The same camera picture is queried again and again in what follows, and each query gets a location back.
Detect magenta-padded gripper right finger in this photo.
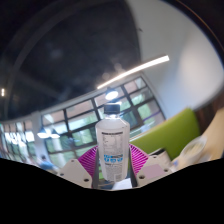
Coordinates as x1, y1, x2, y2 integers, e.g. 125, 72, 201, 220
127, 143, 172, 189

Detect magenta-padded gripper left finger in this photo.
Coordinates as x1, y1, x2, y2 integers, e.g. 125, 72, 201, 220
57, 145, 101, 190

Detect clear plastic water bottle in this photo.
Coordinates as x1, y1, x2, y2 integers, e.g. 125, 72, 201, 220
95, 103, 131, 183

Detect green bench backrest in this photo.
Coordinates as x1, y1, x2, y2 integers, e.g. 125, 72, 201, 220
129, 107, 202, 160

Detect pendant ceiling lamps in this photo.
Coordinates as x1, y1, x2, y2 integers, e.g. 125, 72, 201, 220
36, 87, 120, 140

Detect long linear ceiling light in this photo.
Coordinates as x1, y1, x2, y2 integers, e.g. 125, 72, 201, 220
96, 54, 170, 90

